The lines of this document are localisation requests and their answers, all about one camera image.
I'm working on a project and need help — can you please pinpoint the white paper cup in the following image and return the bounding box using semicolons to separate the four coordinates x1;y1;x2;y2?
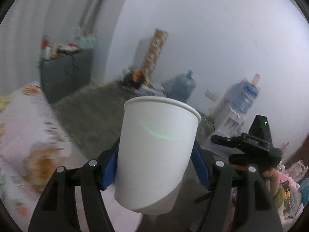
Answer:
115;96;201;215

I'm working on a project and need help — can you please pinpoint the green right sleeve forearm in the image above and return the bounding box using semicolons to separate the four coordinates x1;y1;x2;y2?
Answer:
273;186;284;210

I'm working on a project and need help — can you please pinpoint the right hand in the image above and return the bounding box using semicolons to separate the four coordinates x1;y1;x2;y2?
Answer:
262;168;280;197

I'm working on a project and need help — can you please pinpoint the white water dispenser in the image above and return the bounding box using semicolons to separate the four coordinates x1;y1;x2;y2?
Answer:
211;101;245;137

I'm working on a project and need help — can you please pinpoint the blue jug on dispenser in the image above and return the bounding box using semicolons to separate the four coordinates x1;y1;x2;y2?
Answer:
228;79;259;115

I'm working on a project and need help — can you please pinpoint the blue water jug on floor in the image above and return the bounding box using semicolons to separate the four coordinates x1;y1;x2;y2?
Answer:
166;70;196;103

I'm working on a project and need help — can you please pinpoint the floral tablecloth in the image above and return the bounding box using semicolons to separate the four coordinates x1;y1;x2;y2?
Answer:
0;82;143;232

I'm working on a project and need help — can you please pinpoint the black snack bag on floor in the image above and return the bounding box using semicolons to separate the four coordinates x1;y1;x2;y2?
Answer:
122;71;146;90

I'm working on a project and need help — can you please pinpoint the dark grey cabinet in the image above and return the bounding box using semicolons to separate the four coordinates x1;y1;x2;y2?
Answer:
39;49;94;104

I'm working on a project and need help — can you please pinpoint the green storage basket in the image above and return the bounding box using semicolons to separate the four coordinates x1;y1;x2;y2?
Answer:
78;35;96;50

